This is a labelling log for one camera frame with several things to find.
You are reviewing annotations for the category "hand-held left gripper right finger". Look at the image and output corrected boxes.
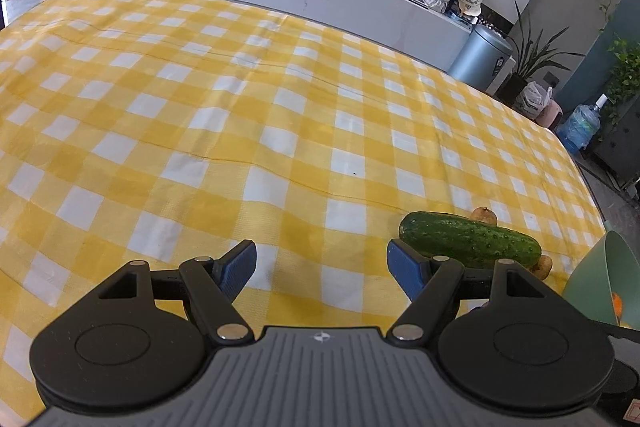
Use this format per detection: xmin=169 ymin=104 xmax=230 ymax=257
xmin=386 ymin=241 xmax=550 ymax=342

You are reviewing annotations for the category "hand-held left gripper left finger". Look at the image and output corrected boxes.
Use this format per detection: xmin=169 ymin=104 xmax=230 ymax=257
xmin=97 ymin=239 xmax=258 ymax=344

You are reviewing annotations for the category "green colander bowl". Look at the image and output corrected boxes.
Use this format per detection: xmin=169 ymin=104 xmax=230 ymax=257
xmin=562 ymin=230 xmax=640 ymax=329

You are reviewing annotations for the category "green cucumber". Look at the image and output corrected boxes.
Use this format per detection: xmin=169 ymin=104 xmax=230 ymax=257
xmin=398 ymin=211 xmax=543 ymax=271

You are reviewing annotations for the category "small brown potato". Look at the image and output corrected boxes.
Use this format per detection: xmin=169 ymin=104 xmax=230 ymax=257
xmin=530 ymin=255 xmax=554 ymax=281

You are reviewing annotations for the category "yellow checked tablecloth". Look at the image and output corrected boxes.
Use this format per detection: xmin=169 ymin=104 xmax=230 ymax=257
xmin=0 ymin=0 xmax=608 ymax=423

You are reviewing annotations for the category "pink stool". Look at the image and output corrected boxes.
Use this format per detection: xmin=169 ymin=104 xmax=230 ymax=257
xmin=540 ymin=102 xmax=564 ymax=130

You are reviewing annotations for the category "white plastic bag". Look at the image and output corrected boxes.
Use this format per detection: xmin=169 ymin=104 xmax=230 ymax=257
xmin=516 ymin=82 xmax=554 ymax=118

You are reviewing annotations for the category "dark side cabinet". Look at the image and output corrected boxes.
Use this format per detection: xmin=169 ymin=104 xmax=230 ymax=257
xmin=590 ymin=107 xmax=640 ymax=204

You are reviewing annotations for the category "blue water jug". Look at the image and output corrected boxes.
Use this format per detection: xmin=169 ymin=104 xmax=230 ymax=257
xmin=556 ymin=94 xmax=608 ymax=154

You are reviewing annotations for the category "grey round trash bin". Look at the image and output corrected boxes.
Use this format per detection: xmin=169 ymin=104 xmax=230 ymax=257
xmin=447 ymin=24 xmax=516 ymax=94

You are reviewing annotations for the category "potted long-leaf plant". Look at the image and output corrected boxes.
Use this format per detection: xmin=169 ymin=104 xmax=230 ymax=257
xmin=495 ymin=2 xmax=585 ymax=106

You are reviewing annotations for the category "leafy green plant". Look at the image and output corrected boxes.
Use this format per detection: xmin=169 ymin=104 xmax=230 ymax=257
xmin=606 ymin=34 xmax=640 ymax=128

